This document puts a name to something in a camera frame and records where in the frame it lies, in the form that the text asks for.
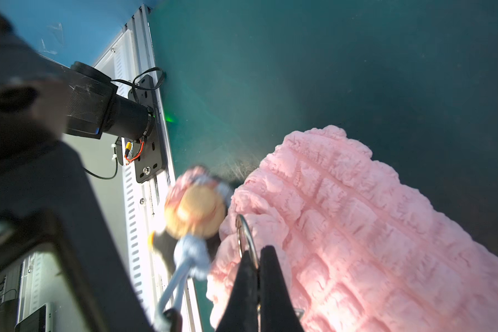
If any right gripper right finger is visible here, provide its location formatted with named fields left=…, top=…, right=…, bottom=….
left=260, top=246, right=304, bottom=331

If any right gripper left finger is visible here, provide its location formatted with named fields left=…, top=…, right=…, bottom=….
left=216, top=251, right=259, bottom=332

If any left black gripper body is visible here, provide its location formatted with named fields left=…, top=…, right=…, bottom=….
left=0, top=141, right=152, bottom=331

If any pink fluffy knitted bag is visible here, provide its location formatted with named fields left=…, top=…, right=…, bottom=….
left=207, top=125, right=498, bottom=331

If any white orange duck plush charm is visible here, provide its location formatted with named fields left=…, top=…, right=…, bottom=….
left=148, top=165, right=234, bottom=331

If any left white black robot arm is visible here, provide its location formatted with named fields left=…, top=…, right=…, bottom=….
left=0, top=13, right=152, bottom=331

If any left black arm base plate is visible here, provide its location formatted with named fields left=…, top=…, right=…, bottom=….
left=128, top=74, right=167, bottom=183

